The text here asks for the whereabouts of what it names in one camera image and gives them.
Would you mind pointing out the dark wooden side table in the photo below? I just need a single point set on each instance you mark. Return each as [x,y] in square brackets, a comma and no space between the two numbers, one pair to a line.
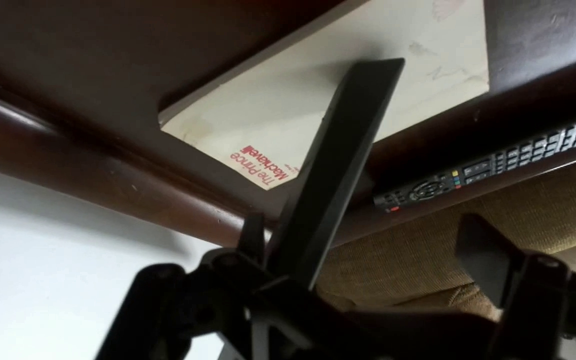
[88,80]

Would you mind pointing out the long black remote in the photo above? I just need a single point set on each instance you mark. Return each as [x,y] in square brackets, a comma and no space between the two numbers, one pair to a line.
[500,162]

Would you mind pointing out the white book red print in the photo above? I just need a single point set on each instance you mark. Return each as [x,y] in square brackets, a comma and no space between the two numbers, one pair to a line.
[268,107]

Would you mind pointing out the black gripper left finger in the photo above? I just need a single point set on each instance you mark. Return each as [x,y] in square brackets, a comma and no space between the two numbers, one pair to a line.
[181,306]

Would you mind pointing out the short black remote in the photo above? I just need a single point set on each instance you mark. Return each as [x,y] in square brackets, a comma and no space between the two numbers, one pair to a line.
[338,167]

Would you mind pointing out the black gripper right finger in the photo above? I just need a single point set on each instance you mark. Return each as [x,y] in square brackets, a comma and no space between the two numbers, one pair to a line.
[540,306]

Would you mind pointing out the olive brown sofa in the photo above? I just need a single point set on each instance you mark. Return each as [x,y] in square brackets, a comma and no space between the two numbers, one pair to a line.
[420,246]

